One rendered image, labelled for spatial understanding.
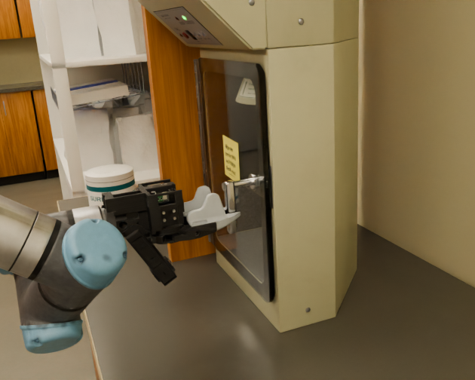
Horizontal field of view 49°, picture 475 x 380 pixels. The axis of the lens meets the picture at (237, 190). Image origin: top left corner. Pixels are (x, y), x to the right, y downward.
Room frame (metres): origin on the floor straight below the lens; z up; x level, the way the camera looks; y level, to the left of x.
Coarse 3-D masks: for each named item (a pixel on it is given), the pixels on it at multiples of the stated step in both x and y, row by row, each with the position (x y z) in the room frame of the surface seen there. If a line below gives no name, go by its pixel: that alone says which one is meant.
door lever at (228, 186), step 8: (224, 184) 0.81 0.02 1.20; (232, 184) 0.81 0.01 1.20; (240, 184) 0.81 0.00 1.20; (248, 184) 0.82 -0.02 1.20; (224, 192) 0.81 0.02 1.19; (232, 192) 0.81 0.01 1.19; (232, 200) 0.81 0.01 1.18; (232, 208) 0.81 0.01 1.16; (232, 224) 0.81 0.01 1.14; (232, 232) 0.81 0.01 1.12
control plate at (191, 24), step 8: (176, 8) 0.87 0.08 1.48; (184, 8) 0.84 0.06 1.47; (160, 16) 1.01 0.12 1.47; (168, 16) 0.96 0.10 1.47; (176, 16) 0.92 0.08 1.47; (184, 16) 0.88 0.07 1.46; (192, 16) 0.85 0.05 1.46; (168, 24) 1.01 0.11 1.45; (176, 24) 0.97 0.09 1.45; (184, 24) 0.93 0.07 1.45; (192, 24) 0.89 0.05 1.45; (200, 24) 0.85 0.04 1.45; (176, 32) 1.02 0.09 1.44; (192, 32) 0.94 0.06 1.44; (200, 32) 0.90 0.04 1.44; (208, 32) 0.86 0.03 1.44; (184, 40) 1.03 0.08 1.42; (192, 40) 0.98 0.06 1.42; (200, 40) 0.94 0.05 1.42; (208, 40) 0.90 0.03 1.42; (216, 40) 0.86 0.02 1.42
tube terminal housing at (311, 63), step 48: (288, 0) 0.80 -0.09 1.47; (336, 0) 0.84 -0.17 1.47; (288, 48) 0.80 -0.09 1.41; (336, 48) 0.84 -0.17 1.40; (288, 96) 0.79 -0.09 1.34; (336, 96) 0.84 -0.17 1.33; (288, 144) 0.79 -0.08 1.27; (336, 144) 0.84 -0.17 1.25; (288, 192) 0.79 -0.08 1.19; (336, 192) 0.83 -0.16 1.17; (288, 240) 0.79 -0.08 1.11; (336, 240) 0.83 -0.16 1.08; (288, 288) 0.79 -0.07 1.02; (336, 288) 0.83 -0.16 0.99
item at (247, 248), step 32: (224, 64) 0.92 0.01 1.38; (256, 64) 0.80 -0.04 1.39; (224, 96) 0.93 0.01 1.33; (256, 96) 0.80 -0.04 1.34; (224, 128) 0.94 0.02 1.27; (256, 128) 0.80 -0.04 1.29; (256, 160) 0.81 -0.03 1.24; (256, 192) 0.82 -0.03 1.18; (256, 224) 0.82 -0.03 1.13; (224, 256) 0.99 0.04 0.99; (256, 256) 0.83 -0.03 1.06; (256, 288) 0.84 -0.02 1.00
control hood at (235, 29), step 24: (144, 0) 0.99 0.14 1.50; (168, 0) 0.87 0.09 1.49; (192, 0) 0.78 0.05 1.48; (216, 0) 0.76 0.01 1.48; (240, 0) 0.77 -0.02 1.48; (264, 0) 0.79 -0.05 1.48; (216, 24) 0.79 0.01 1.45; (240, 24) 0.77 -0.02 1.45; (264, 24) 0.78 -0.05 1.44; (240, 48) 0.81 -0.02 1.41; (264, 48) 0.78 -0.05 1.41
